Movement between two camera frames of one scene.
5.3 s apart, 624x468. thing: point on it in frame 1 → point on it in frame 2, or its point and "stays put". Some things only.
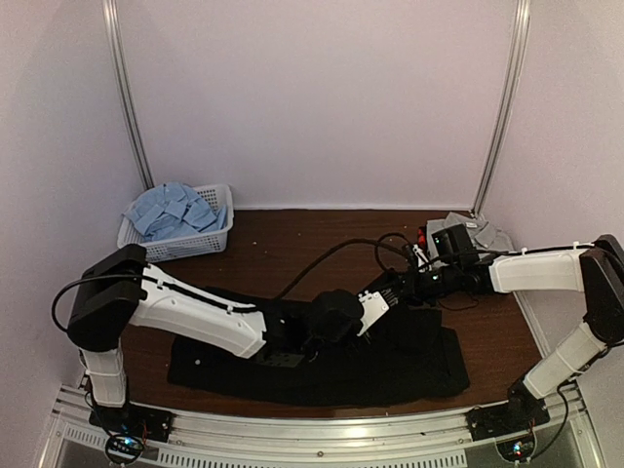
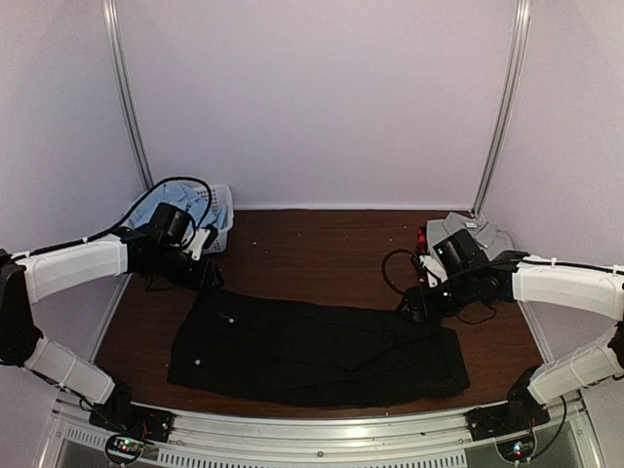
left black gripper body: (314, 351) → (170, 267)
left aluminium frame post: (116, 32) stays put
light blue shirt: (172, 210) stays put
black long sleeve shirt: (403, 355) stays put
